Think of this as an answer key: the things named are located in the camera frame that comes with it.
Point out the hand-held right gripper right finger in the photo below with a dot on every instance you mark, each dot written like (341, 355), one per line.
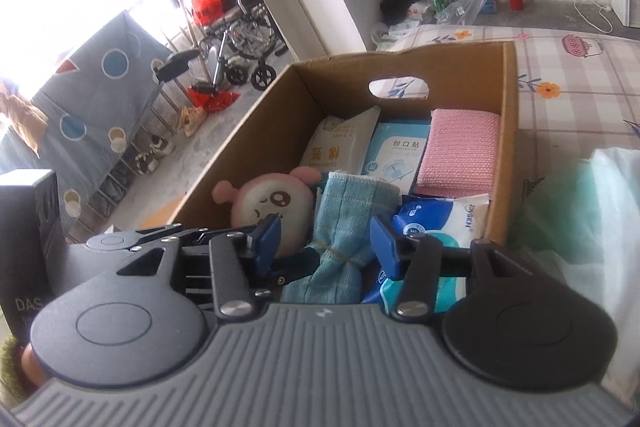
(385, 247)

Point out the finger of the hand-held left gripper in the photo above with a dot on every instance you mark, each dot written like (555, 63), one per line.
(287, 274)
(150, 234)

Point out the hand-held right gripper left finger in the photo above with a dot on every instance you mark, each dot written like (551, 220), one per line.
(265, 239)

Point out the pink plush toy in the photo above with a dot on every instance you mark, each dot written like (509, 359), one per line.
(270, 202)

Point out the light blue towel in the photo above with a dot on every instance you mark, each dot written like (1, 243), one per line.
(350, 212)

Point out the blue white tissue pack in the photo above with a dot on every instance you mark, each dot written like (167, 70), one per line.
(440, 217)

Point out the blue white box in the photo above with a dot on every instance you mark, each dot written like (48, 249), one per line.
(395, 157)

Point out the white wipes pack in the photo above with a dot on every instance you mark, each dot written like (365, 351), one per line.
(340, 142)

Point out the pink knitted cloth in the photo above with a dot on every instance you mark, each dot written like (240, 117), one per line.
(457, 152)

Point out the brown cardboard box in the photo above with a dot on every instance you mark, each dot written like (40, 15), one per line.
(340, 77)

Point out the person's left hand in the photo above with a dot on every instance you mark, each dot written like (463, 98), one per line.
(35, 362)

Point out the white black shoe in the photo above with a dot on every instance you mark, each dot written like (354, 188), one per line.
(162, 147)
(146, 163)

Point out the blue circle patterned hanging sheet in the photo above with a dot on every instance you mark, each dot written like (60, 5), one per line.
(100, 107)

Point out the brown cloth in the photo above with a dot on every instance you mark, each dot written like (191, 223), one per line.
(20, 117)

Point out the red cloth on floor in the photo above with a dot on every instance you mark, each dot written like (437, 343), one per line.
(215, 99)

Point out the wheelchair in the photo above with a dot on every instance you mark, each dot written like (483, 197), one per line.
(240, 32)

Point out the white printed plastic bag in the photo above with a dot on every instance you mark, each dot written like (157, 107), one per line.
(395, 34)

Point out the red plastic bag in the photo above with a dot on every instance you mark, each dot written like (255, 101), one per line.
(205, 2)

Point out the black bag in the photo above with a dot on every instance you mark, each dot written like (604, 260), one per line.
(400, 4)

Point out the clear plastic bag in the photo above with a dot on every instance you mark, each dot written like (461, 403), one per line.
(465, 7)

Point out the checked bed sheet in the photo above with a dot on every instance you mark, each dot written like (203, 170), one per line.
(575, 67)

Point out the metal frame with black pad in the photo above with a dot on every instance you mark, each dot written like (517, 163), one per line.
(175, 62)

